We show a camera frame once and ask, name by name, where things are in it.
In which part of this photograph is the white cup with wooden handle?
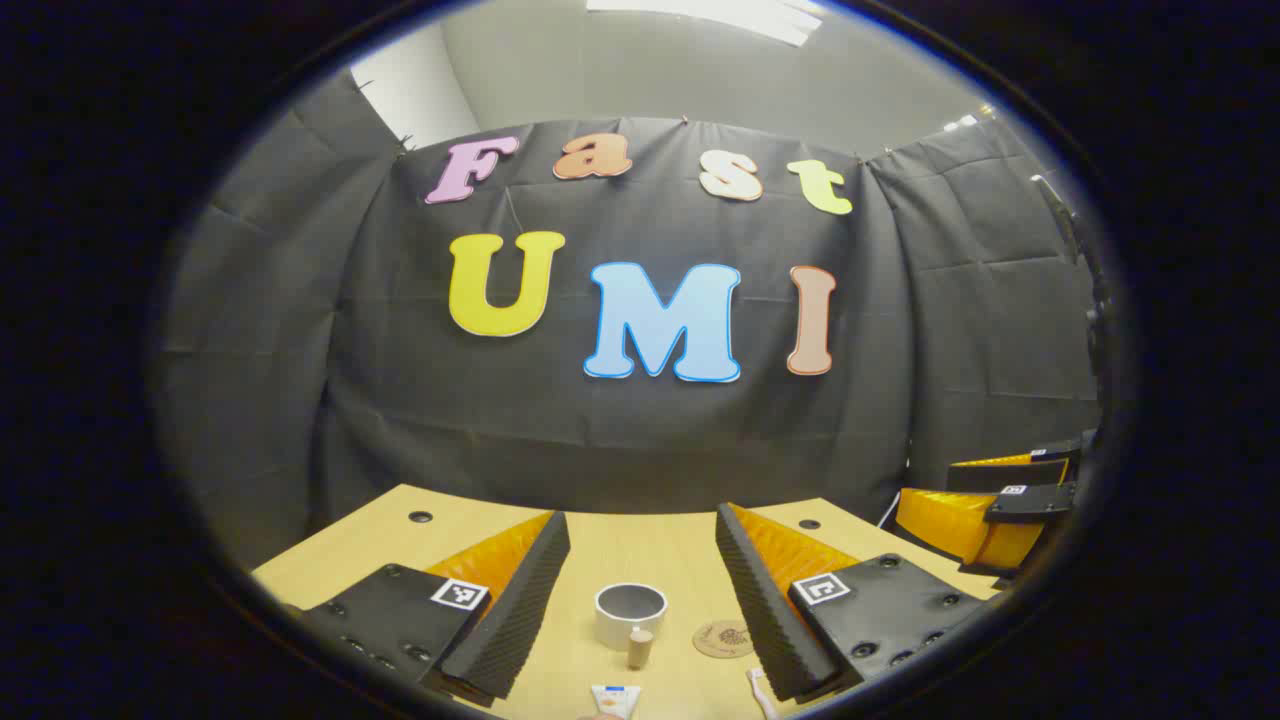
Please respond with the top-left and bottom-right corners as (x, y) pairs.
(594, 583), (669, 671)

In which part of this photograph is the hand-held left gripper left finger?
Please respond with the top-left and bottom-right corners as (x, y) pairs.
(285, 510), (571, 709)

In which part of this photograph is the light wooden desktop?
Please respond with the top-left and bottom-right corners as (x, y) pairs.
(250, 484), (1001, 720)

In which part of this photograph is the white ceiling light panel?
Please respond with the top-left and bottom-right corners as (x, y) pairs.
(585, 0), (826, 47)

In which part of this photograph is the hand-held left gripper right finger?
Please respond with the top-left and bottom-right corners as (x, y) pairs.
(715, 502), (1001, 703)

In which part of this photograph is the round wooden coaster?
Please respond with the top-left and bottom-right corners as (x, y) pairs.
(692, 619), (756, 659)

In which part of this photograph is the white toothpaste tube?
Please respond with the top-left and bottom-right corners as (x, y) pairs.
(590, 684), (643, 720)

